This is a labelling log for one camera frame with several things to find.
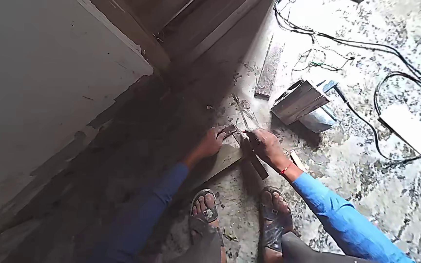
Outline white rectangular board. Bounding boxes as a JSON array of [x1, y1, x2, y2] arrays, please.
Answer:
[[379, 104, 421, 175]]

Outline brown wooden frame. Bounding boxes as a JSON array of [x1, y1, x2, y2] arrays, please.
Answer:
[[89, 0, 172, 75]]

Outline dark narrow wooden strip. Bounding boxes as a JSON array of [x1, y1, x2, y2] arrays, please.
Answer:
[[233, 131, 269, 180]]

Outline person's right forearm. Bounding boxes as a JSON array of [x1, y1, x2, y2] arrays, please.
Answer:
[[277, 157, 417, 263]]

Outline person's right hand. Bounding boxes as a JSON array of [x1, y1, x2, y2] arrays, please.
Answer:
[[244, 128, 287, 170]]

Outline person's legs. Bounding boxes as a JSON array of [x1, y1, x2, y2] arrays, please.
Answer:
[[159, 186, 379, 263]]

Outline large white panel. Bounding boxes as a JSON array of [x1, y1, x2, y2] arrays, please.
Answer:
[[0, 0, 154, 227]]

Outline blue-grey metal power tool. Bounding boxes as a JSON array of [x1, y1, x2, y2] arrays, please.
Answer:
[[299, 80, 340, 133]]

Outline grey-brown wooden plank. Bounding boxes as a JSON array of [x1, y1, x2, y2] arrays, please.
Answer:
[[254, 34, 286, 101]]

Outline person's left hand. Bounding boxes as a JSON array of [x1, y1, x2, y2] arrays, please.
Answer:
[[195, 126, 227, 159]]

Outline person's left forearm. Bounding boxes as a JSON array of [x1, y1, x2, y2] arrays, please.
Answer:
[[97, 150, 205, 263]]

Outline box-shaped brown wooden piece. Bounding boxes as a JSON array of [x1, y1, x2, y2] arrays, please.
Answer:
[[271, 80, 330, 126]]

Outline small brown wooden block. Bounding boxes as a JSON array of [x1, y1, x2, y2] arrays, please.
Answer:
[[219, 124, 238, 139]]

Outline thin tangled green-black wire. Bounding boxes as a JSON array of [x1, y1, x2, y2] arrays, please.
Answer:
[[292, 45, 355, 76]]

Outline long black cable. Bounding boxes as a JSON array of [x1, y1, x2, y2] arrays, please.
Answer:
[[273, 0, 421, 162]]

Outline pale wooden beam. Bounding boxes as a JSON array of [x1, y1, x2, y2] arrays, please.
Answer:
[[185, 141, 244, 190]]

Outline small pale wood offcut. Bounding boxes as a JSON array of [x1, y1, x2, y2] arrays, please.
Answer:
[[290, 150, 308, 173]]

